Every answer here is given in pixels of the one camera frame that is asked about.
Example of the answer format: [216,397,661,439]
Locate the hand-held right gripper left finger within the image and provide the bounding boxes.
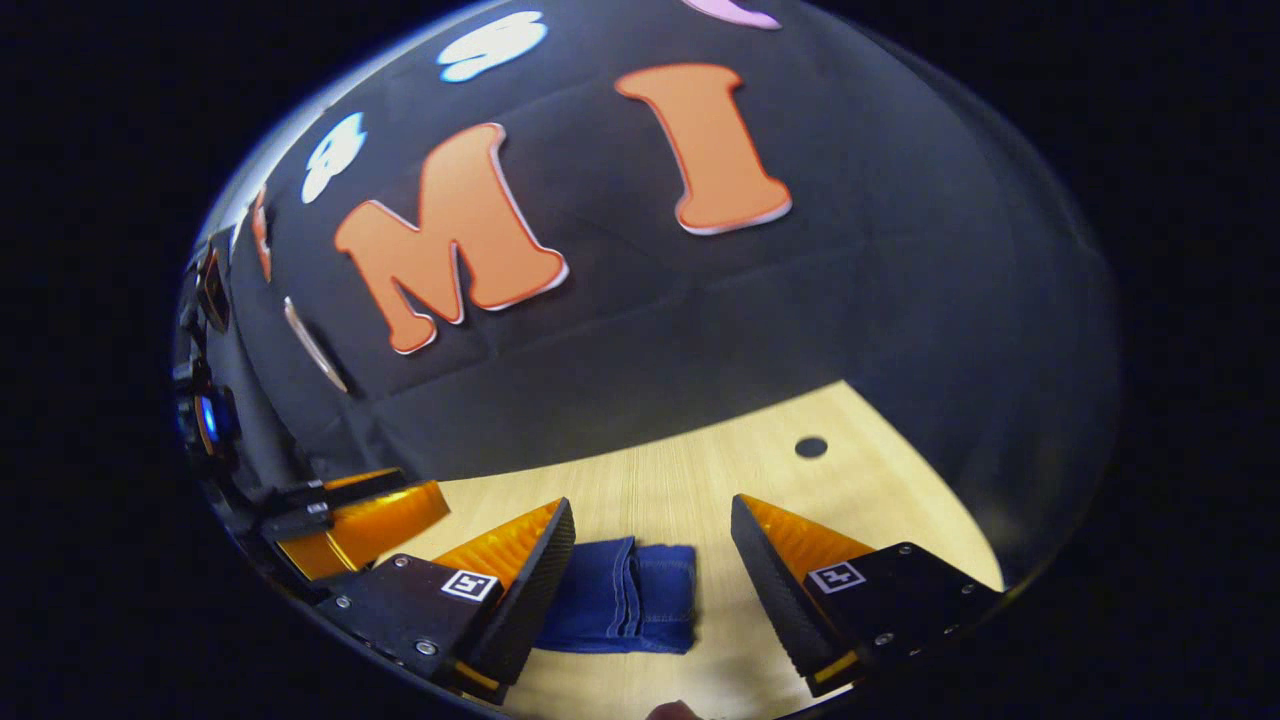
[315,497,578,706]

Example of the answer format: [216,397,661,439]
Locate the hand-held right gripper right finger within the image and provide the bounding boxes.
[730,493,1004,699]

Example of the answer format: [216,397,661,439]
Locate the blue denim jeans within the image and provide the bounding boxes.
[535,537,698,656]

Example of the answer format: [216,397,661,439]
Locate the black backdrop cloth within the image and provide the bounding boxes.
[185,0,1121,591]

